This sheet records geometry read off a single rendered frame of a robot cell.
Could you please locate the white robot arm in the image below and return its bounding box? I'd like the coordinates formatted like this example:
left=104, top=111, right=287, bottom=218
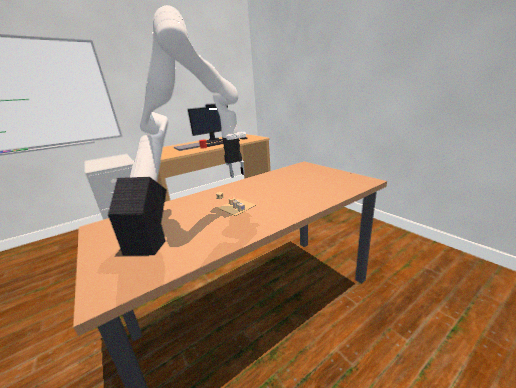
left=130, top=6, right=238, bottom=181

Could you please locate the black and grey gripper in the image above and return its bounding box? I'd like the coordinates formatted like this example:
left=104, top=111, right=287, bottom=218
left=221, top=125, right=246, bottom=178

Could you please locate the tan flat mat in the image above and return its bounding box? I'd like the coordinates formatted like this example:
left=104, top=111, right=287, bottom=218
left=218, top=199, right=256, bottom=216

